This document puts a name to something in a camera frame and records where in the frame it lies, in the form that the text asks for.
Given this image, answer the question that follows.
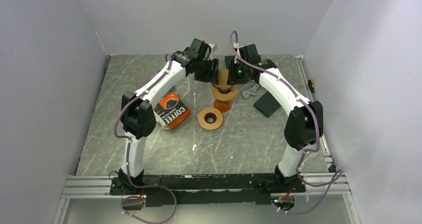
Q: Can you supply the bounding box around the orange glass carafe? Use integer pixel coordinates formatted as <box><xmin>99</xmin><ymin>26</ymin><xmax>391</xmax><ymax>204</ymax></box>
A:
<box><xmin>213</xmin><ymin>99</ymin><xmax>231</xmax><ymax>113</ymax></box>

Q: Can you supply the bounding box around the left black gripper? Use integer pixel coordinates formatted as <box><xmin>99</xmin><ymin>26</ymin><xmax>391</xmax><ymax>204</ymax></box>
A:
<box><xmin>194</xmin><ymin>57</ymin><xmax>218</xmax><ymax>84</ymax></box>

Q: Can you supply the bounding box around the black base frame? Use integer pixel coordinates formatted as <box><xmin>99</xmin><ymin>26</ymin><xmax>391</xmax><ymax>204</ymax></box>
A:
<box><xmin>109</xmin><ymin>173</ymin><xmax>306</xmax><ymax>207</ymax></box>

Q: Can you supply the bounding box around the brown paper coffee filter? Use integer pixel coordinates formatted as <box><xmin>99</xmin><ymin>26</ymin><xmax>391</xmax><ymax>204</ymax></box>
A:
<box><xmin>216</xmin><ymin>69</ymin><xmax>231</xmax><ymax>90</ymax></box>

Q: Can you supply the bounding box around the yellow black screwdriver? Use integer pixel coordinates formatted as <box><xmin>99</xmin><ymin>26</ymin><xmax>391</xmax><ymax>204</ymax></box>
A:
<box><xmin>308</xmin><ymin>79</ymin><xmax>315</xmax><ymax>95</ymax></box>

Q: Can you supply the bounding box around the wooden ring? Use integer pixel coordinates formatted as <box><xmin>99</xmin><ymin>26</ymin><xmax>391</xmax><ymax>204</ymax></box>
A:
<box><xmin>198</xmin><ymin>107</ymin><xmax>224</xmax><ymax>131</ymax></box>
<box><xmin>211</xmin><ymin>84</ymin><xmax>239</xmax><ymax>103</ymax></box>

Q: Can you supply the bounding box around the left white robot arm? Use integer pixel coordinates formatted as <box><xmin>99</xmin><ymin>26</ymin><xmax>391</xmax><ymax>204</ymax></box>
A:
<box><xmin>114</xmin><ymin>39</ymin><xmax>218</xmax><ymax>194</ymax></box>

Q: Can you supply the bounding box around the black block near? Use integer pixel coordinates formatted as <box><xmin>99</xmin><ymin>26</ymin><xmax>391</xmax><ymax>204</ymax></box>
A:
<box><xmin>253</xmin><ymin>92</ymin><xmax>281</xmax><ymax>118</ymax></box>

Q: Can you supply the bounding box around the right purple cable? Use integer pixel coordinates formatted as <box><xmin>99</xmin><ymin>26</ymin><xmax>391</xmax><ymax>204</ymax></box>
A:
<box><xmin>229</xmin><ymin>30</ymin><xmax>343</xmax><ymax>216</ymax></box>

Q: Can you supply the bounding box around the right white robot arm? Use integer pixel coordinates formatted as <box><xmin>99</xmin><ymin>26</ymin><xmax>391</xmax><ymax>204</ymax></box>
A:
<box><xmin>229</xmin><ymin>42</ymin><xmax>323</xmax><ymax>192</ymax></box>

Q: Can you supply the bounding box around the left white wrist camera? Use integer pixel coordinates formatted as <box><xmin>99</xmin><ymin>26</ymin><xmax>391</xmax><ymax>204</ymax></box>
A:
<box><xmin>207</xmin><ymin>43</ymin><xmax>217</xmax><ymax>59</ymax></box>

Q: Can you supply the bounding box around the red handled adjustable wrench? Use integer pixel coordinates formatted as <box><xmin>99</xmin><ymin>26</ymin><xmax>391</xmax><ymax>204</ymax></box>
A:
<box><xmin>242</xmin><ymin>83</ymin><xmax>260</xmax><ymax>99</ymax></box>

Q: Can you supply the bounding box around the orange coffee filter box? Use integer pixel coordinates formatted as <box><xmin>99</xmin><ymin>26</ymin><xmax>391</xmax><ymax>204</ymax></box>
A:
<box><xmin>154</xmin><ymin>92</ymin><xmax>191</xmax><ymax>130</ymax></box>

